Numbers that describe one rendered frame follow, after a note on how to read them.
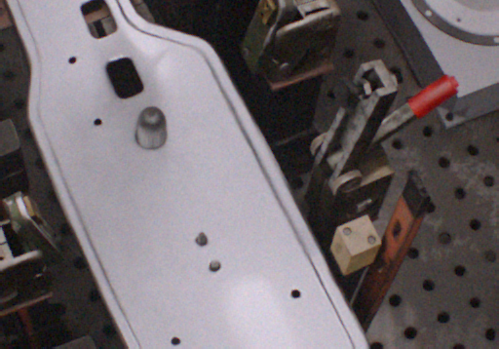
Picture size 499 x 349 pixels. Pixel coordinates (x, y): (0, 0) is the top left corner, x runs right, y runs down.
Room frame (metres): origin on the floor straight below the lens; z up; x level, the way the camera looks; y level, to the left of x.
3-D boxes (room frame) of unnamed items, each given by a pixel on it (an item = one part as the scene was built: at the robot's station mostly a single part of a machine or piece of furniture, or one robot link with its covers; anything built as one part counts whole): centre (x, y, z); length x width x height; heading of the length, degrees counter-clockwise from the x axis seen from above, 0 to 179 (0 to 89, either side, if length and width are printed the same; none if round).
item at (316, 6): (0.73, -0.03, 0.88); 0.11 x 0.09 x 0.37; 123
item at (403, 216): (0.48, -0.15, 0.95); 0.03 x 0.01 x 0.50; 33
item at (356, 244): (0.48, -0.11, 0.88); 0.04 x 0.04 x 0.36; 33
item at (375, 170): (0.57, -0.10, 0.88); 0.07 x 0.06 x 0.35; 123
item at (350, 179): (0.53, -0.09, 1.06); 0.03 x 0.01 x 0.03; 123
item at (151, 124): (0.58, 0.11, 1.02); 0.03 x 0.03 x 0.07
